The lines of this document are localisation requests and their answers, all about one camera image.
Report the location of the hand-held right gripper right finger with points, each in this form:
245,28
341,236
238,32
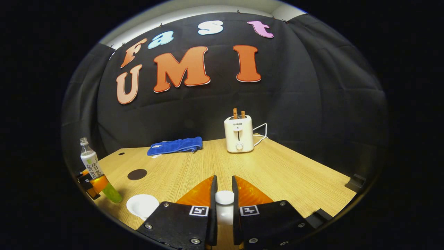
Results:
236,208

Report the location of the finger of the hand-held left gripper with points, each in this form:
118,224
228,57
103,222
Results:
84,179
99,184

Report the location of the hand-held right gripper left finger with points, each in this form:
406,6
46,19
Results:
212,208

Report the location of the clear plastic water bottle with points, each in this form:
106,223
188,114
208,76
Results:
90,161

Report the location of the dark round coaster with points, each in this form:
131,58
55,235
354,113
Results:
137,174

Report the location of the white teacup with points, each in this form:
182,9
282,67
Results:
142,205

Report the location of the cream toaster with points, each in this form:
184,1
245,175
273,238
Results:
238,137

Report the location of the blue towel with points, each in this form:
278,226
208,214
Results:
175,146

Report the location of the black backdrop cloth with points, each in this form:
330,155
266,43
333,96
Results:
312,104

